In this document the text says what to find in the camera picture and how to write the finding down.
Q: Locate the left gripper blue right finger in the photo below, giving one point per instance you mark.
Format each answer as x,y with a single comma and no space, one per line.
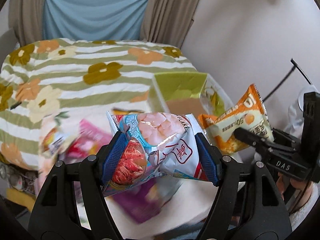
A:
247,205

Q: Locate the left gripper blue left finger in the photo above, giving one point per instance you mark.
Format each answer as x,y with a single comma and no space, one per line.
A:
55,214

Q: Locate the pink marshmallow bag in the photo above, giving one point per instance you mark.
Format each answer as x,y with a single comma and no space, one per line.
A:
89,141

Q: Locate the bright purple chip bag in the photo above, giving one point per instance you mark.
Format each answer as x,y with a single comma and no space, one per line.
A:
143,202

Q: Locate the blue white shrimp flake bag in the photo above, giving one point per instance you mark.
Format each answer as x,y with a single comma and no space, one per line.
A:
158,144

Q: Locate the right hand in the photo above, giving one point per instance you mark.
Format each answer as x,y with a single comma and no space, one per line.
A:
304,187

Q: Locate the white fleece sleeve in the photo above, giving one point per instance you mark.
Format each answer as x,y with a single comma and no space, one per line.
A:
305,205

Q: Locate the green cardboard box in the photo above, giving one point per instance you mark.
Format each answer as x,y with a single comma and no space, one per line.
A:
187,93

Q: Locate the floral striped bed blanket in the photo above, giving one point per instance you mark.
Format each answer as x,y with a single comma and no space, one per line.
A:
61,78

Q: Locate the blue hanging cloth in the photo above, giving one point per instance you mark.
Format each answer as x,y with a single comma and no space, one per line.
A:
93,20

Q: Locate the right beige curtain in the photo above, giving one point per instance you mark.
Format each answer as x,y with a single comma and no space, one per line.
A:
168,21

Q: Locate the beige curtain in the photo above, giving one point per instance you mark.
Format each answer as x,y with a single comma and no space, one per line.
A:
26,19
168,21

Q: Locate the left beige curtain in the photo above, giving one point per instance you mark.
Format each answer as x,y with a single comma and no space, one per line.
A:
26,19

